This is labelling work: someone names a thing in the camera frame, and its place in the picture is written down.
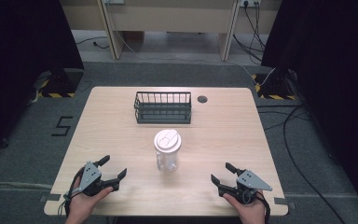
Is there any person's left hand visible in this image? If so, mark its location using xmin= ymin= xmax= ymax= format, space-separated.
xmin=64 ymin=176 xmax=115 ymax=224

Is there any long black floor cable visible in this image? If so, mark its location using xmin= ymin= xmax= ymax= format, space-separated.
xmin=255 ymin=104 xmax=347 ymax=224

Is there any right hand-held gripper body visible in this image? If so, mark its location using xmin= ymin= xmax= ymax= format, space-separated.
xmin=219 ymin=169 xmax=274 ymax=205

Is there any short black floor cable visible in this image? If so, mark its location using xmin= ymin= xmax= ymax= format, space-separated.
xmin=75 ymin=35 xmax=110 ymax=50

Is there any black wire basket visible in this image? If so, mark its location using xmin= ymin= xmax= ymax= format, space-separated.
xmin=133 ymin=91 xmax=193 ymax=125

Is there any beige desk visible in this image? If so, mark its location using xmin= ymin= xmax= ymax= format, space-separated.
xmin=59 ymin=0 xmax=283 ymax=62

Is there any grey tape strip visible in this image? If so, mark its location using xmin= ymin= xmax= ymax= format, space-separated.
xmin=273 ymin=196 xmax=296 ymax=210
xmin=38 ymin=192 xmax=62 ymax=203

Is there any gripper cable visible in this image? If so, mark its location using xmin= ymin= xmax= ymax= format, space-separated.
xmin=62 ymin=167 xmax=86 ymax=218
xmin=242 ymin=188 xmax=272 ymax=224

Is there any person's right hand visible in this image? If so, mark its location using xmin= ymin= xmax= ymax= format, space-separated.
xmin=222 ymin=191 xmax=267 ymax=224

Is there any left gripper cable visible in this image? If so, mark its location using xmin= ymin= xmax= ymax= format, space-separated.
xmin=62 ymin=167 xmax=86 ymax=218

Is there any bundle of black hanging cables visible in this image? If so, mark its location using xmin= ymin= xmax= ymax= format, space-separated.
xmin=232 ymin=2 xmax=268 ymax=65

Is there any black curtain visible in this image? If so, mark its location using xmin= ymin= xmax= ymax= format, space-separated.
xmin=260 ymin=0 xmax=358 ymax=216
xmin=0 ymin=0 xmax=86 ymax=161

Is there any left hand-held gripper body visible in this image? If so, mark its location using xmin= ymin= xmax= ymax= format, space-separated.
xmin=79 ymin=161 xmax=121 ymax=197

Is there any yellow-black striped stand base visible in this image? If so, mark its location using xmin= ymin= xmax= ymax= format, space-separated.
xmin=36 ymin=68 xmax=86 ymax=99
xmin=251 ymin=73 xmax=298 ymax=102

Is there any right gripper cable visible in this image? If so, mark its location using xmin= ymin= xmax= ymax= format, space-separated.
xmin=242 ymin=188 xmax=272 ymax=224

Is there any white wall socket with plugs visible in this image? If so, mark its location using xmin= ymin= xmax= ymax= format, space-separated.
xmin=238 ymin=0 xmax=263 ymax=8

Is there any clear cup with white lid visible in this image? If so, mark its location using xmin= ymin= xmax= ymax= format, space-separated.
xmin=153 ymin=129 xmax=183 ymax=173

